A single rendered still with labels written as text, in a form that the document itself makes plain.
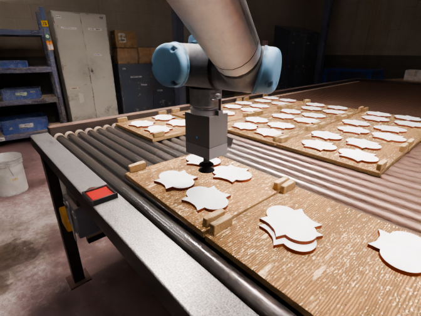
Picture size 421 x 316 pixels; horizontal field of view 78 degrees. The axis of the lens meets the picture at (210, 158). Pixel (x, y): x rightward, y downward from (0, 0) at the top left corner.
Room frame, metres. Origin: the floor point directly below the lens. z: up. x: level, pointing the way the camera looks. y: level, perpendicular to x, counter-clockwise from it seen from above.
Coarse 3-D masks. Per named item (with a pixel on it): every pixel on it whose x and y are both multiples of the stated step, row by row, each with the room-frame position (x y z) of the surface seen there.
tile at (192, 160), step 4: (188, 156) 0.91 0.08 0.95; (192, 156) 0.91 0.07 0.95; (196, 156) 0.91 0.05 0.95; (188, 160) 0.88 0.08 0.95; (192, 160) 0.88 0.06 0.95; (196, 160) 0.88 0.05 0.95; (200, 160) 0.88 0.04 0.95; (212, 160) 0.88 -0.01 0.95; (216, 160) 0.88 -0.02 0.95; (220, 160) 0.88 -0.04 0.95; (188, 164) 0.85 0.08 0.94; (192, 164) 0.85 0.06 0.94; (196, 164) 0.84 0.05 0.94; (216, 164) 0.84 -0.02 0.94; (220, 164) 0.86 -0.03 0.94
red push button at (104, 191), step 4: (100, 188) 0.69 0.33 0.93; (104, 188) 0.69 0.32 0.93; (88, 192) 0.67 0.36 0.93; (92, 192) 0.67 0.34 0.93; (96, 192) 0.67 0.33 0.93; (100, 192) 0.67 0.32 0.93; (104, 192) 0.67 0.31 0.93; (108, 192) 0.67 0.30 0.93; (112, 192) 0.67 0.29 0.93; (88, 196) 0.65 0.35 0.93; (92, 196) 0.65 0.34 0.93; (96, 196) 0.65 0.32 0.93; (100, 196) 0.65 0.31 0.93; (92, 200) 0.63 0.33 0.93
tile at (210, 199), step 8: (192, 192) 0.64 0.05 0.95; (200, 192) 0.64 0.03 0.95; (208, 192) 0.64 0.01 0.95; (216, 192) 0.64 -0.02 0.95; (184, 200) 0.60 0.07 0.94; (192, 200) 0.60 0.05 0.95; (200, 200) 0.60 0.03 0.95; (208, 200) 0.60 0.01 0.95; (216, 200) 0.60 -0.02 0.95; (224, 200) 0.60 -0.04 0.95; (200, 208) 0.56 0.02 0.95; (208, 208) 0.56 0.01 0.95; (216, 208) 0.56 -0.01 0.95; (224, 208) 0.57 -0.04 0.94
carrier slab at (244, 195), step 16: (176, 160) 0.90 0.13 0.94; (224, 160) 0.90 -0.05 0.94; (128, 176) 0.77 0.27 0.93; (144, 176) 0.76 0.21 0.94; (208, 176) 0.76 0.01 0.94; (256, 176) 0.76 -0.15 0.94; (160, 192) 0.66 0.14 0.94; (176, 192) 0.66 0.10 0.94; (224, 192) 0.66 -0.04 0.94; (240, 192) 0.66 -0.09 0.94; (256, 192) 0.66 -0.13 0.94; (272, 192) 0.66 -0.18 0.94; (176, 208) 0.57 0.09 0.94; (192, 208) 0.57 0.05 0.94; (240, 208) 0.57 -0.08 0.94; (192, 224) 0.51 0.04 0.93
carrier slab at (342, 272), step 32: (288, 192) 0.66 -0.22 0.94; (256, 224) 0.51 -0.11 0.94; (352, 224) 0.51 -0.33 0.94; (384, 224) 0.51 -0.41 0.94; (256, 256) 0.40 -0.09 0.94; (288, 256) 0.40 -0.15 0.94; (320, 256) 0.40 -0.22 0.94; (352, 256) 0.40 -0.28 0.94; (288, 288) 0.33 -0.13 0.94; (320, 288) 0.33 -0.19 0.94; (352, 288) 0.33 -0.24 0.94; (384, 288) 0.33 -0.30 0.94; (416, 288) 0.33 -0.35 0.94
